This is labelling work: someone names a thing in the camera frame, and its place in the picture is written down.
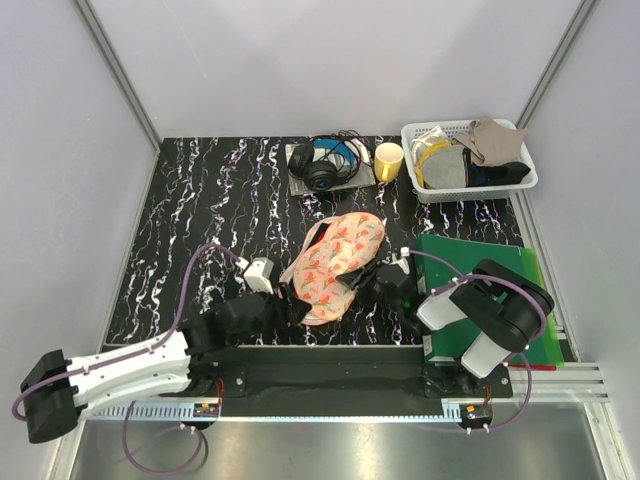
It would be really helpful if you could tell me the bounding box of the yellow cloth in basket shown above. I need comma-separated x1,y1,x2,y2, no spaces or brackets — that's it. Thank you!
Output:
409,139,452,188

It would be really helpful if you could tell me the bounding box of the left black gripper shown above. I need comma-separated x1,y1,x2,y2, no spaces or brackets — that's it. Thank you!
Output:
229,282,311,348

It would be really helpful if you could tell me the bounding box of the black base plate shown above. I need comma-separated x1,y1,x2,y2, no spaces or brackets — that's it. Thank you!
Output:
209,346,513,421

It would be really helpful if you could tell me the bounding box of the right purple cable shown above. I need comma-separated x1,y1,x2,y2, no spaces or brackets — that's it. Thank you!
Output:
407,249,549,434

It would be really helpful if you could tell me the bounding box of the green binder folder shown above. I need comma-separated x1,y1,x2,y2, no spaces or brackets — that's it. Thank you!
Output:
413,234,564,366

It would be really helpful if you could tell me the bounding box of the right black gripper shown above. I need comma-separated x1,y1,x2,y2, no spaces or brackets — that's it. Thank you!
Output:
336,256,402,316

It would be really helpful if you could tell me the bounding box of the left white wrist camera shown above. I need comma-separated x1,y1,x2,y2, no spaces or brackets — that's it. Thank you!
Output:
235,257,274,295

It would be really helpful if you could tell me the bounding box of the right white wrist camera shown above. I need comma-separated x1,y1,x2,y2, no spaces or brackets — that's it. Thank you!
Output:
392,247,411,275

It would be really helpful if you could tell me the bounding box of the white packet in basket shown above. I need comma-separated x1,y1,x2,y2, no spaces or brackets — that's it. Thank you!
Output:
411,125,449,156

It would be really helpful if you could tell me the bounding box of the black over-ear headphones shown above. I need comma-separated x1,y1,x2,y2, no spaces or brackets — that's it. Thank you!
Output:
287,130,371,193

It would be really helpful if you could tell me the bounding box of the yellow mug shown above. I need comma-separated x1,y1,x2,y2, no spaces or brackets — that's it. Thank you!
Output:
374,142,404,183

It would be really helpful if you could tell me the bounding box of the white plastic basket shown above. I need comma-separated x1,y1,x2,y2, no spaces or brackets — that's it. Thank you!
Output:
401,119,538,204

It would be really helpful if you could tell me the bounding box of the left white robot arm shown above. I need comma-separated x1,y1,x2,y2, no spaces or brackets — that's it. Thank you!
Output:
12,284,311,444

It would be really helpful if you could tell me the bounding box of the grey cloth in basket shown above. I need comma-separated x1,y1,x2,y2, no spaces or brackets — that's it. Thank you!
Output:
420,145,468,189

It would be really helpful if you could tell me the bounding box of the beige cloth in basket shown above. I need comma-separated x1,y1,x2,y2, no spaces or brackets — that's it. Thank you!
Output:
453,117,527,167

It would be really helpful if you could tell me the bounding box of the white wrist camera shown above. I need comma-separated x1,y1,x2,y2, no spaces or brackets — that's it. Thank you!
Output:
235,257,274,295
392,247,411,275

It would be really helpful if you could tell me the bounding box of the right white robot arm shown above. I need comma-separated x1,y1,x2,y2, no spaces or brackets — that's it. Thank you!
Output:
337,259,555,397

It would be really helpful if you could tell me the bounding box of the black cloth in basket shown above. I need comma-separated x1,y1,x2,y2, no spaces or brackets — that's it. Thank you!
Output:
467,162,531,187

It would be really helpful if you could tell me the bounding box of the grey book under headphones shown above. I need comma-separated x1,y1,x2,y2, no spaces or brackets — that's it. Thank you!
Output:
285,142,376,196

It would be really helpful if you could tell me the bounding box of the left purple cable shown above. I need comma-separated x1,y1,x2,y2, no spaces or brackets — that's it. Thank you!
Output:
10,243,249,474

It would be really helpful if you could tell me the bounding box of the purple cable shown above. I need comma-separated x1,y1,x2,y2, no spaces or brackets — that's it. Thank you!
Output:
407,249,549,434
10,243,249,474

